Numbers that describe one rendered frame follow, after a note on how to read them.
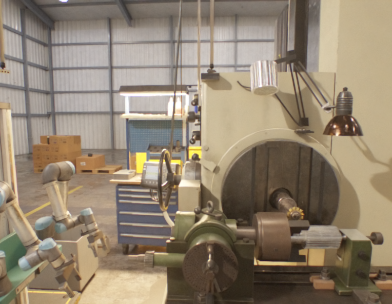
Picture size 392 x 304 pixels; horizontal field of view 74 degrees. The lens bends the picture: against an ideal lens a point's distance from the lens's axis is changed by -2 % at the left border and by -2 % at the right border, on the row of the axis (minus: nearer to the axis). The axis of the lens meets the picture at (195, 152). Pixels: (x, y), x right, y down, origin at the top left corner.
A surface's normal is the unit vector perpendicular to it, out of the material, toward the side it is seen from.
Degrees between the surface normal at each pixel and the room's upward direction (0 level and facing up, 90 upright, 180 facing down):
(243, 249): 90
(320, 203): 90
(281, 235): 62
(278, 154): 90
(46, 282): 90
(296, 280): 0
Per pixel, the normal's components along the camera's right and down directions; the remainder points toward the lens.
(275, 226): -0.04, -0.64
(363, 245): -0.05, 0.12
